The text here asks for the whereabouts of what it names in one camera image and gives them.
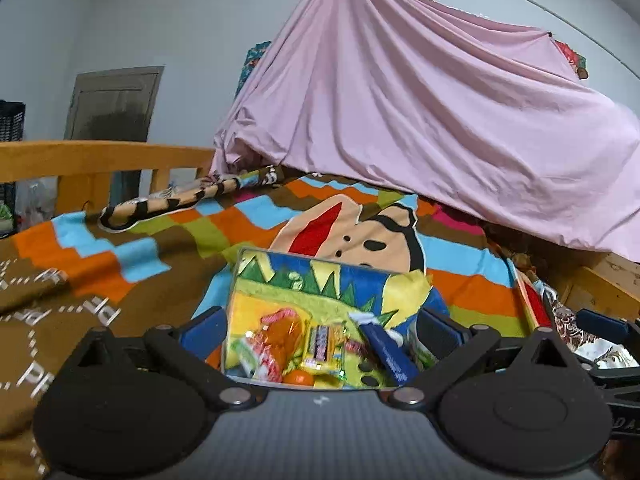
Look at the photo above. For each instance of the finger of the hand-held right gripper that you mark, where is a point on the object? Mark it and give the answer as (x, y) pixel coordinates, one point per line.
(615, 372)
(600, 324)

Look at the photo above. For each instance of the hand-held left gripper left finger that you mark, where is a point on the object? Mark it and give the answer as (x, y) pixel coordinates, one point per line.
(205, 332)

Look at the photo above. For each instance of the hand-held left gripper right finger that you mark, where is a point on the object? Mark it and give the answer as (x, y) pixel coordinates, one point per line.
(440, 335)

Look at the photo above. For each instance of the blue tube with white cap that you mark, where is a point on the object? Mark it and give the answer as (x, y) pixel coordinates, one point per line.
(387, 350)

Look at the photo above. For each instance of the green white red snack packet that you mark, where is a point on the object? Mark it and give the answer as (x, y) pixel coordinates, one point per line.
(257, 357)

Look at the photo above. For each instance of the orange snack packet pink top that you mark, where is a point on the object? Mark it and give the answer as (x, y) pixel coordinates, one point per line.
(285, 340)

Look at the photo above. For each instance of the yellow candy packet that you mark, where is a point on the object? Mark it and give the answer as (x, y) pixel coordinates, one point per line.
(322, 347)

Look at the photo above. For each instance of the brown white patterned cloth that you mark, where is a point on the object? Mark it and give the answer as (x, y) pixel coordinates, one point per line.
(565, 325)

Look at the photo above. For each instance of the wooden box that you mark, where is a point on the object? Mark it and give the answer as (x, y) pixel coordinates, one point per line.
(600, 285)

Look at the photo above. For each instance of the small pink wrapped candy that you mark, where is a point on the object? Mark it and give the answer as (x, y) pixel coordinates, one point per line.
(354, 346)

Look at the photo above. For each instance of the small orange fruit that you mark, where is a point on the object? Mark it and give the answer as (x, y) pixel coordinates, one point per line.
(298, 379)

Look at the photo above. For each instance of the cartoon printed blanket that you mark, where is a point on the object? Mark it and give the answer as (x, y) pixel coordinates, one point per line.
(100, 270)

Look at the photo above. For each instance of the striped tan black cloth roll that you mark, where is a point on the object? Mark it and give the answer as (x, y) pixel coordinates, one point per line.
(165, 200)

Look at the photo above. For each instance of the clear plastic bag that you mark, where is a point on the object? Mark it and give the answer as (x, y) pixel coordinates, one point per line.
(37, 205)

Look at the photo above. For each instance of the pink bed sheet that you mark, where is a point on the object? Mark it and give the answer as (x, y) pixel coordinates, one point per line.
(425, 110)

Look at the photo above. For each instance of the brown door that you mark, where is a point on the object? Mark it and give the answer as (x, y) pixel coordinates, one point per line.
(115, 105)

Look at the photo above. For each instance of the red floral cloth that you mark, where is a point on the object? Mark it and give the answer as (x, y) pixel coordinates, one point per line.
(570, 57)

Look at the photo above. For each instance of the teal floral cloth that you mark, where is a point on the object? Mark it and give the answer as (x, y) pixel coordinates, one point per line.
(252, 67)

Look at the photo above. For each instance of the black plastic crate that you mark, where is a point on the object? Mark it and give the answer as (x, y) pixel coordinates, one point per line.
(11, 120)

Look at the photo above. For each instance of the wooden bed rail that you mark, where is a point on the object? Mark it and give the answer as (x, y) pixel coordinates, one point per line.
(75, 157)

